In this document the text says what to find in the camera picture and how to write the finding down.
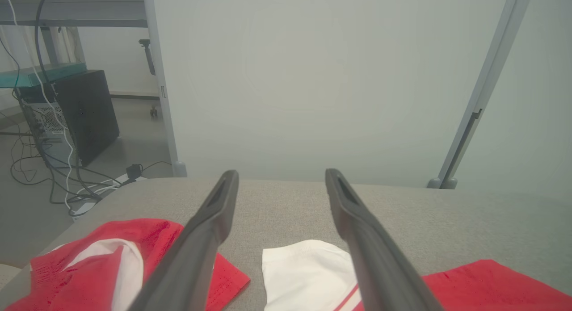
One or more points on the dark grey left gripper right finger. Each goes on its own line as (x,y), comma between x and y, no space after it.
(380,266)

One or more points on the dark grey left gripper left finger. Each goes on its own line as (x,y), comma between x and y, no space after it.
(196,248)

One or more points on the red Bulls jersey white sleeves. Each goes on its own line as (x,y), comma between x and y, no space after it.
(308,275)

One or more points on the red Bulls shorts white stripes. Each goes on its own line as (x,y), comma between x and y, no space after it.
(89,279)

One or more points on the black power adapter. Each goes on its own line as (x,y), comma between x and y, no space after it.
(134,171)

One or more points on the white power strip with plugs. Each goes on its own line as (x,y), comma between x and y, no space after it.
(89,203)

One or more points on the black computer tower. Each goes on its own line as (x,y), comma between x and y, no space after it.
(89,114)

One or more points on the wide white partition panel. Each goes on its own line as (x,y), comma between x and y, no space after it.
(313,78)

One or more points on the narrow white partition panel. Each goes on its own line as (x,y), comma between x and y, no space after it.
(536,101)

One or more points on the teal box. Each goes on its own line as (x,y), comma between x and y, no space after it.
(40,74)

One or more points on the grey white desk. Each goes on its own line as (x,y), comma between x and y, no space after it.
(80,9)

